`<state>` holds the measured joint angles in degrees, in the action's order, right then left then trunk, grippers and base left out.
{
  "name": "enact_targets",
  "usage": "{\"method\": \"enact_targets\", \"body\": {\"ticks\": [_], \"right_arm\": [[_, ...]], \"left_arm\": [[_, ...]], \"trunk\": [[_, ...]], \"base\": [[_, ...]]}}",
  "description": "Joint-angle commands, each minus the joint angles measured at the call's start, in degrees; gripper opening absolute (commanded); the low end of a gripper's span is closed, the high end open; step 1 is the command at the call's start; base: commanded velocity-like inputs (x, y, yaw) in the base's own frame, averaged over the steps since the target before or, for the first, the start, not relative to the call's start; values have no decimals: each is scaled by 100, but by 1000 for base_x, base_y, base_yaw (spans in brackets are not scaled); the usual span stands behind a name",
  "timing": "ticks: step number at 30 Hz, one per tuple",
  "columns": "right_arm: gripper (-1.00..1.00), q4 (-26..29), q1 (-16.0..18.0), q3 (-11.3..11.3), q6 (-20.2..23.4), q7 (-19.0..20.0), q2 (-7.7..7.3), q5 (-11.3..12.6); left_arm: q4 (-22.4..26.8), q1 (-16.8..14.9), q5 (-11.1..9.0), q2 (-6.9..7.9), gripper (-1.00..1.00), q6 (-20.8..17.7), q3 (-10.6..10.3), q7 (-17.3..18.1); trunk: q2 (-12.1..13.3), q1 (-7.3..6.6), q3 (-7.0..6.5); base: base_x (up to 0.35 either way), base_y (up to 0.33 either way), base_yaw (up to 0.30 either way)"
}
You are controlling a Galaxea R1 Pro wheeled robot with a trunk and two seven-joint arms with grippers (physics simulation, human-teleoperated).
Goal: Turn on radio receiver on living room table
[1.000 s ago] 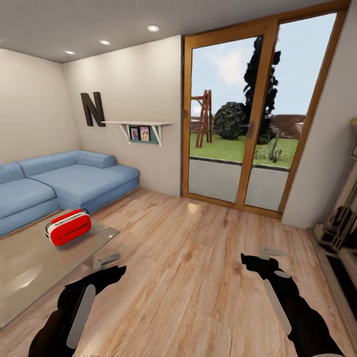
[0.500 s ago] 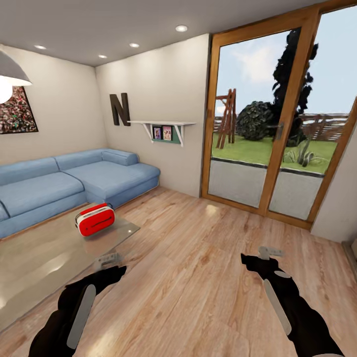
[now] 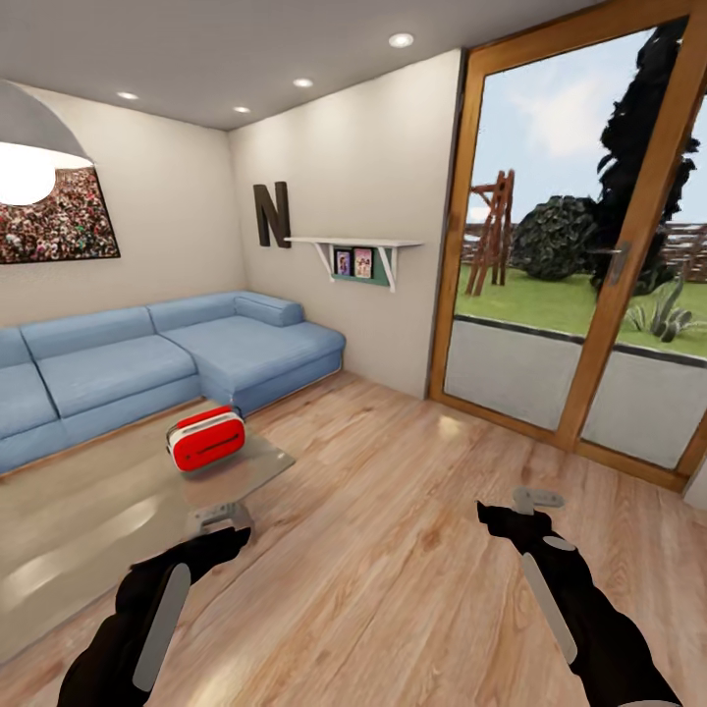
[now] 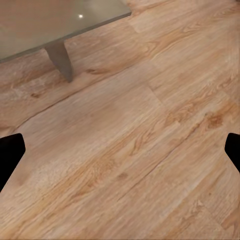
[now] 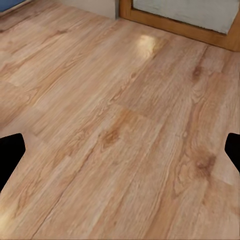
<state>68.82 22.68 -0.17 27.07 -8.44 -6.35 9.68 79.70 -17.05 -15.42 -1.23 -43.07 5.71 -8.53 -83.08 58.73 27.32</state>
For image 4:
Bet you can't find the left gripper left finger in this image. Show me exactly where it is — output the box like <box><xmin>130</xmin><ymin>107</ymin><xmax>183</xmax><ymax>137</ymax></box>
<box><xmin>0</xmin><ymin>133</ymin><xmax>26</xmax><ymax>192</ymax></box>

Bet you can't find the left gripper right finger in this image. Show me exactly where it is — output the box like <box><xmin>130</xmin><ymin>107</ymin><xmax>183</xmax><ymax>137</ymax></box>
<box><xmin>225</xmin><ymin>133</ymin><xmax>240</xmax><ymax>172</ymax></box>

